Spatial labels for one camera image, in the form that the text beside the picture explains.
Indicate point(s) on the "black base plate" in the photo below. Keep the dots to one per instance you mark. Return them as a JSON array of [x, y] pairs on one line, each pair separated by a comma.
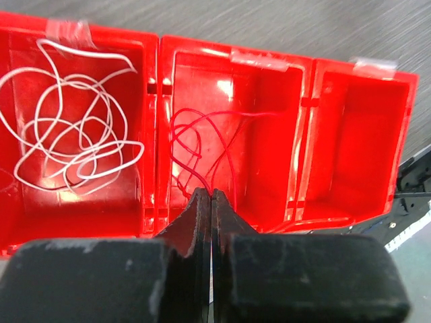
[[410, 202]]

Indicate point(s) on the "red three-compartment tray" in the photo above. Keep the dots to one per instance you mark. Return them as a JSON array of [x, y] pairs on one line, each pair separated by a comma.
[[106, 133]]

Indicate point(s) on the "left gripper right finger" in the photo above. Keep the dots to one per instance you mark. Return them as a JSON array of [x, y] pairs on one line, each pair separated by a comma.
[[300, 277]]

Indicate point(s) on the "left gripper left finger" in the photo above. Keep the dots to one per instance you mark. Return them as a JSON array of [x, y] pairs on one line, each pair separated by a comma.
[[162, 279]]

